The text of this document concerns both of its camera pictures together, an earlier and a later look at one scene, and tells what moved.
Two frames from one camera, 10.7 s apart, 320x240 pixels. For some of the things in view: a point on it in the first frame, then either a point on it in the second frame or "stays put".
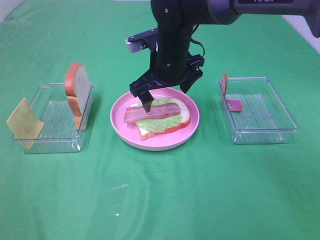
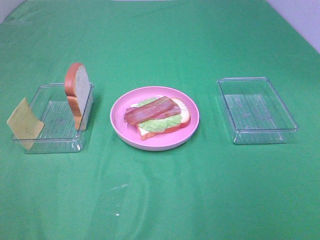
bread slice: (78, 92) stays put
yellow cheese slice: (25, 124) stays put
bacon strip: (234, 105) -> (149, 110)
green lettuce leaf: (162, 124) stays put
